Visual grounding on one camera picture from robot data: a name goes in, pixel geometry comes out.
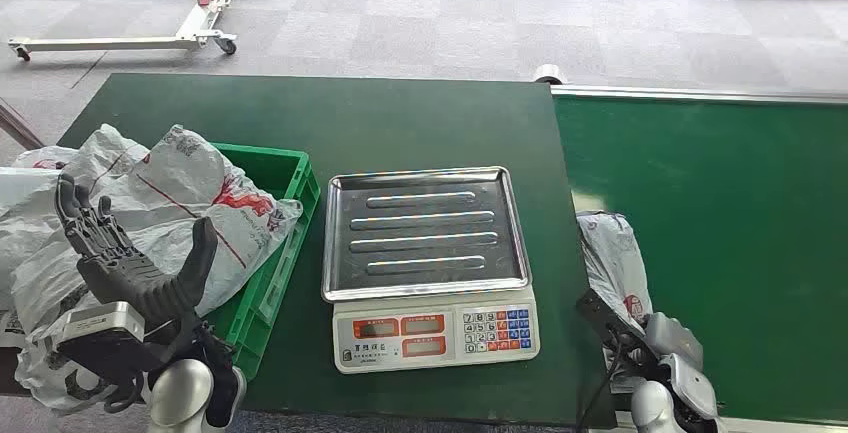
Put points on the small white mailer package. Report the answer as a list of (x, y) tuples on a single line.
[(40, 155)]

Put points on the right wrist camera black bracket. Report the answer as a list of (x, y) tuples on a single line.
[(606, 317)]

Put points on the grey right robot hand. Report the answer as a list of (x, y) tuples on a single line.
[(674, 340)]

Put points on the grey plastic mailer package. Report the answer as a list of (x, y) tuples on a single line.
[(613, 258)]

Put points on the plain white mailer package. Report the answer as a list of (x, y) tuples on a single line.
[(26, 218)]

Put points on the white electronic scale steel tray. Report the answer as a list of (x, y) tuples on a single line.
[(424, 238)]

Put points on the brown wooden bar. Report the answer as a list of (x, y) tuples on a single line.
[(16, 126)]

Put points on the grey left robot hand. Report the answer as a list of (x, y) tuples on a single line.
[(126, 278)]

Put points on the large white mailer red print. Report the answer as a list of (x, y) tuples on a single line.
[(172, 178)]

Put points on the white mailer red line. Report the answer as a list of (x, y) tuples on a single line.
[(106, 152)]

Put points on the green conveyor belt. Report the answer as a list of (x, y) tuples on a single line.
[(729, 218)]

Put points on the white wheeled stand frame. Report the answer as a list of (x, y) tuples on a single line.
[(199, 19)]

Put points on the crumpled white mailer package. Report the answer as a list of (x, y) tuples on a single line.
[(36, 377)]

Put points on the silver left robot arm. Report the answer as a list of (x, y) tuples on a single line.
[(182, 393)]

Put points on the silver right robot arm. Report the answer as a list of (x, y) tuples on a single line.
[(652, 410)]

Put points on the conveyor end roller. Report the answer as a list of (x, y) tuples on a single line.
[(550, 75)]

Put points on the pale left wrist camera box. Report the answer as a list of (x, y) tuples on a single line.
[(99, 324)]

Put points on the green plastic crate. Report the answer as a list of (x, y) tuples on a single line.
[(291, 178)]

